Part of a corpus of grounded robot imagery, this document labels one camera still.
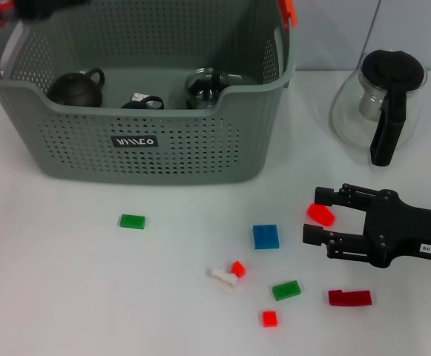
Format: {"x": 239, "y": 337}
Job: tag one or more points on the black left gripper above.
{"x": 33, "y": 7}

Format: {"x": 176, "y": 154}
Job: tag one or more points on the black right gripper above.
{"x": 391, "y": 230}

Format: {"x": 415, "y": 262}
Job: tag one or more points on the small orange-red toy brick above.
{"x": 238, "y": 269}

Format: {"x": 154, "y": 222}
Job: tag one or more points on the orange-red square brick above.
{"x": 270, "y": 318}

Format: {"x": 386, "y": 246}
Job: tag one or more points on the white toy brick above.
{"x": 222, "y": 278}
{"x": 137, "y": 96}

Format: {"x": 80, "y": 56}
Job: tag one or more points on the glass teacup with black sleeve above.
{"x": 202, "y": 92}
{"x": 233, "y": 78}
{"x": 135, "y": 105}

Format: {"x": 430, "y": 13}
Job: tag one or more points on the green toy brick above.
{"x": 286, "y": 290}
{"x": 132, "y": 221}

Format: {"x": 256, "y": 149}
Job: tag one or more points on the grey perforated storage bin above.
{"x": 200, "y": 155}

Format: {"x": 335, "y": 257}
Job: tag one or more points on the orange-red sloped toy brick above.
{"x": 320, "y": 216}

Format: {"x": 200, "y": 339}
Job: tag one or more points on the orange clamp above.
{"x": 287, "y": 13}
{"x": 4, "y": 13}

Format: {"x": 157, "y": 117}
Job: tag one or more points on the dark red toy brick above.
{"x": 348, "y": 297}

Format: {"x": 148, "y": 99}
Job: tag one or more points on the blue toy brick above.
{"x": 265, "y": 236}

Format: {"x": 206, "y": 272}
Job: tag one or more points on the black clay teapot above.
{"x": 74, "y": 91}

